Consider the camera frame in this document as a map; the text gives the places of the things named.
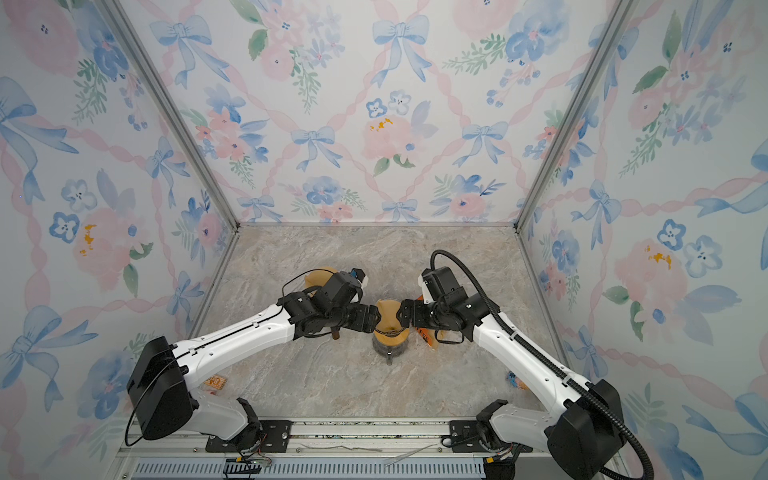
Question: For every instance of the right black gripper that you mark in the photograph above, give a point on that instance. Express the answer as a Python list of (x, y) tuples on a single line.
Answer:
[(418, 306)]

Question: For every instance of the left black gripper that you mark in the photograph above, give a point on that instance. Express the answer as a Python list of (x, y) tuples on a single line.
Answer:
[(373, 319)]

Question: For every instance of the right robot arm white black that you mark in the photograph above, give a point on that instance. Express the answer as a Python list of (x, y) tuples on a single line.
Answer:
[(572, 426)]

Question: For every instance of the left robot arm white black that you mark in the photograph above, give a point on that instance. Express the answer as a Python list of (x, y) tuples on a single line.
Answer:
[(165, 385)]

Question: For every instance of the orange coffee filter pack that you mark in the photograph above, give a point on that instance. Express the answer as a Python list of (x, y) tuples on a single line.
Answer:
[(430, 337)]

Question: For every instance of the grey glass carafe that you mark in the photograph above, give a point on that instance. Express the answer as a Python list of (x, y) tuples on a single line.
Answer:
[(388, 352)]

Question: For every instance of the small colourful doll toy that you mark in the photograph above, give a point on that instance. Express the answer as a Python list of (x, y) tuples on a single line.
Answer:
[(516, 382)]

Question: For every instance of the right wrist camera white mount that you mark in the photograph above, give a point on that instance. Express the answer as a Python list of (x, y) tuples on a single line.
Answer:
[(425, 292)]

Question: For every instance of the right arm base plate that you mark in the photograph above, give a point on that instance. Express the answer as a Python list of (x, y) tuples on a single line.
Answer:
[(471, 436)]

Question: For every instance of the aluminium mounting rail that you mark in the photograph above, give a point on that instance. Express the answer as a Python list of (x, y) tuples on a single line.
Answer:
[(334, 448)]

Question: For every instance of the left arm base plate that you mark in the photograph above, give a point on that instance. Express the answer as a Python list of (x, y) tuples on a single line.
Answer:
[(270, 436)]

